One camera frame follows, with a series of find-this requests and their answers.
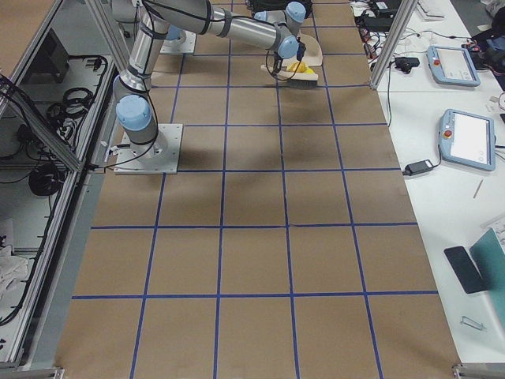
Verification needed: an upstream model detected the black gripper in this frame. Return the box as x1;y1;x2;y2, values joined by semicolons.
272;36;306;71

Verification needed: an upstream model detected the beige plastic dustpan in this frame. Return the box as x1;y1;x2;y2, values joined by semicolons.
298;32;323;67

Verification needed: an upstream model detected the yellow sponge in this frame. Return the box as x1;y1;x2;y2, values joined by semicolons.
287;61;314;74

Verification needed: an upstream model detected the beige hand brush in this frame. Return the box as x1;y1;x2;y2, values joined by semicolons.
260;65;319;89

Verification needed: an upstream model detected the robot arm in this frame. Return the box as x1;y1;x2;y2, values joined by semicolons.
114;1;306;159

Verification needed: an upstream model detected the upper teach pendant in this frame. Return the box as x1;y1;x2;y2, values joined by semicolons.
426;45;481;87

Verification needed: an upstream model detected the teach pendant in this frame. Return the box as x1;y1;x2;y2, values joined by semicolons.
426;45;481;87
438;109;496;171

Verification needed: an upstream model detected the black power brick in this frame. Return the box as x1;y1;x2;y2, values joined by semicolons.
402;159;435;176

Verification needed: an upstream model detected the lower teach pendant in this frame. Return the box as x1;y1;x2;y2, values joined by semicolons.
438;109;496;171

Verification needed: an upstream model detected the teal notebook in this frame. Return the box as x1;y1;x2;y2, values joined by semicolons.
470;228;504;327

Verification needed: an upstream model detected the black smartphone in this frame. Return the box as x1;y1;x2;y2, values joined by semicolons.
444;246;487;294

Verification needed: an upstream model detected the metal clip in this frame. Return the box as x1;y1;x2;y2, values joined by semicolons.
460;315;487;332

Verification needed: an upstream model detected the white crumpled cloth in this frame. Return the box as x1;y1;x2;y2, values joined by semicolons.
0;219;31;305

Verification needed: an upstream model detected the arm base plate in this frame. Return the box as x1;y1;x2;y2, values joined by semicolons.
113;123;183;174
160;29;196;55

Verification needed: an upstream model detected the aluminium frame post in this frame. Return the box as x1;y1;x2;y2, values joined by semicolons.
369;0;417;90

